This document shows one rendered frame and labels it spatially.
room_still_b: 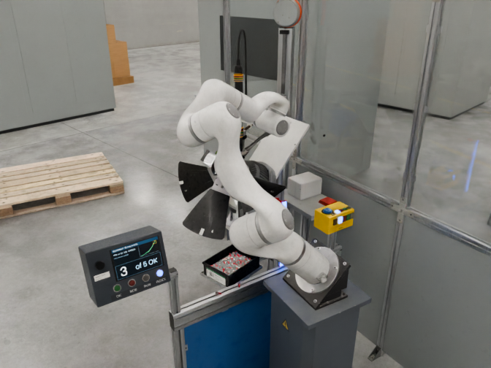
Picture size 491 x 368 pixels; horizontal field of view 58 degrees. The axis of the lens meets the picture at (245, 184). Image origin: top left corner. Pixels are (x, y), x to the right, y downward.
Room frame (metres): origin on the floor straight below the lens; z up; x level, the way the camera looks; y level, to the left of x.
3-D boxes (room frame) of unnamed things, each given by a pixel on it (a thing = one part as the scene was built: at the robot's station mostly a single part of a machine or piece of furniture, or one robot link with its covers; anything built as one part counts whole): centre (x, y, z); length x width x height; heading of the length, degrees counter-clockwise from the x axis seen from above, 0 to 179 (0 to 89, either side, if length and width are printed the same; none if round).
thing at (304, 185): (2.44, -0.35, 0.92); 0.17 x 0.16 x 0.11; 124
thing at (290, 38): (2.63, -0.23, 0.90); 0.08 x 0.06 x 1.80; 69
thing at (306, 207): (2.36, -0.36, 0.85); 0.36 x 0.24 x 0.03; 34
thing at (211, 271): (1.70, 0.06, 0.85); 0.22 x 0.17 x 0.07; 139
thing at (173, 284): (1.37, 0.27, 0.96); 0.03 x 0.03 x 0.20; 34
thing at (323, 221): (1.83, -0.41, 1.02); 0.16 x 0.10 x 0.11; 124
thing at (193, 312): (1.61, -0.09, 0.82); 0.90 x 0.04 x 0.08; 124
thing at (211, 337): (1.61, -0.09, 0.45); 0.82 x 0.02 x 0.66; 124
